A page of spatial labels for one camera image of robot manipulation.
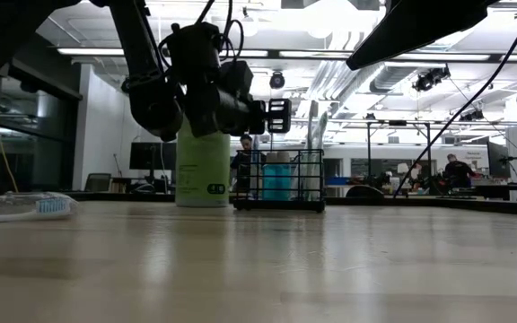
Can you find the dark angled monitor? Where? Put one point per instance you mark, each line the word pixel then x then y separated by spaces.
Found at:
pixel 497 159

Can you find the long bright light bar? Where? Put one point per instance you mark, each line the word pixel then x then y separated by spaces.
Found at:
pixel 442 57

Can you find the silver ventilation duct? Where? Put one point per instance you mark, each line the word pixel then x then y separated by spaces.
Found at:
pixel 386 78

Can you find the black ceiling spotlight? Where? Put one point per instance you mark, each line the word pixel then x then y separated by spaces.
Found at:
pixel 277 81

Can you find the black workstation frame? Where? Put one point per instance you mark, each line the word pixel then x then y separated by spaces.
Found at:
pixel 369 157

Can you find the green disinfecting wipes canister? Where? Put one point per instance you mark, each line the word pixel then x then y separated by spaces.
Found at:
pixel 202 170

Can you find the blue mouthwash bottle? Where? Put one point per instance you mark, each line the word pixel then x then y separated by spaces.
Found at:
pixel 271 181
pixel 287 181

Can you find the black ceiling camera cluster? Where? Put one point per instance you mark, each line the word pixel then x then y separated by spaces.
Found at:
pixel 429 80

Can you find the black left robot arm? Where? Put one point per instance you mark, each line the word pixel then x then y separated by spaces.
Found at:
pixel 151 103

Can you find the dark office chair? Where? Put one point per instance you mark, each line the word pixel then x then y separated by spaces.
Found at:
pixel 98 181

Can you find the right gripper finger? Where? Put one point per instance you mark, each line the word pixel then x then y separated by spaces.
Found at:
pixel 420 27

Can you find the person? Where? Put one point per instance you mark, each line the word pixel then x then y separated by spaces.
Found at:
pixel 458 172
pixel 245 145

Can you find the black computer monitor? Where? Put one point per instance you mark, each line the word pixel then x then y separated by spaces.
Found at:
pixel 151 156

